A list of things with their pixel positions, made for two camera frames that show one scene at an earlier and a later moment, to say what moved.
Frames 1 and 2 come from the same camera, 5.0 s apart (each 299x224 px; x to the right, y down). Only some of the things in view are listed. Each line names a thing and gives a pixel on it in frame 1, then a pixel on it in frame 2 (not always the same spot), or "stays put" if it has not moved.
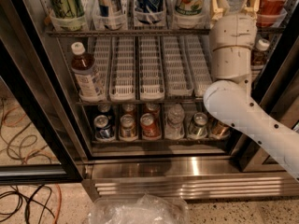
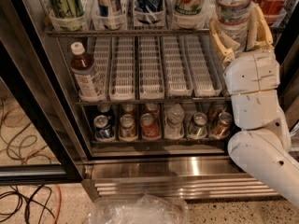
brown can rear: x=128 y=108 stays put
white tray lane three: x=151 y=83 stays put
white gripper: x=234 y=31 -> x=251 y=73
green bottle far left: x=67 y=11 stays put
